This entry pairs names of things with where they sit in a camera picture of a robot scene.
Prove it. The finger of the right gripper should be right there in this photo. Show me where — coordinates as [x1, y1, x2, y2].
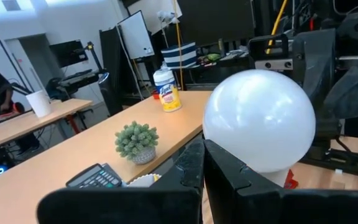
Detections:
[323, 34, 358, 121]
[291, 28, 337, 105]

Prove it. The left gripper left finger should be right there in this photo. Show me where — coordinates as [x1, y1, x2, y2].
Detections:
[36, 138, 206, 224]

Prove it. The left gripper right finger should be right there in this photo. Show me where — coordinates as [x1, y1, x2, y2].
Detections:
[203, 139, 358, 224]

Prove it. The white lightbulb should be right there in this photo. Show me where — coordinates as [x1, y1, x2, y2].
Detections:
[201, 68, 317, 188]

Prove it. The white ribbed pen cup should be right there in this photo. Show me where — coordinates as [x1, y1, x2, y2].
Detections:
[125, 173, 162, 189]

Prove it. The black calculator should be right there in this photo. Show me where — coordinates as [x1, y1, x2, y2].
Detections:
[65, 162, 124, 189]

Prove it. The green snack bag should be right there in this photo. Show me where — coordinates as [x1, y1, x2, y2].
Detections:
[204, 53, 222, 62]

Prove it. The orange wooden desk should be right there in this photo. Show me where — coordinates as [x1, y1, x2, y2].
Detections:
[0, 90, 214, 224]

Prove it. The potted green succulent plant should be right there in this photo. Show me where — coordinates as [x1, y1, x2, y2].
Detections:
[114, 121, 160, 166]

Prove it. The navy white striped bin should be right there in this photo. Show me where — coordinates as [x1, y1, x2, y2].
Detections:
[160, 41, 198, 70]

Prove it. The Lysol wipes canister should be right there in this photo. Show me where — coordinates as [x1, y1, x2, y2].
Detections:
[152, 66, 183, 113]

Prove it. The light wooden desk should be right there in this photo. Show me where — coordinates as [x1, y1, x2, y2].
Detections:
[0, 98, 94, 154]

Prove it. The white paper towel roll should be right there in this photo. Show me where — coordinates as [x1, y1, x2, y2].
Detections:
[25, 90, 53, 119]

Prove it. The whiteboard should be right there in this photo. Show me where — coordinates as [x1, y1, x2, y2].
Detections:
[117, 9, 155, 60]

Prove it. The thick yellow cable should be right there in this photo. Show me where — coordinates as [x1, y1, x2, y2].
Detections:
[265, 0, 289, 55]

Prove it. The thin yellow hanging cable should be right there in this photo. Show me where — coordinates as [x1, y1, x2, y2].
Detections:
[172, 0, 185, 91]

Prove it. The black wall monitor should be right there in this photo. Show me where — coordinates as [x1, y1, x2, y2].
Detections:
[48, 39, 90, 69]

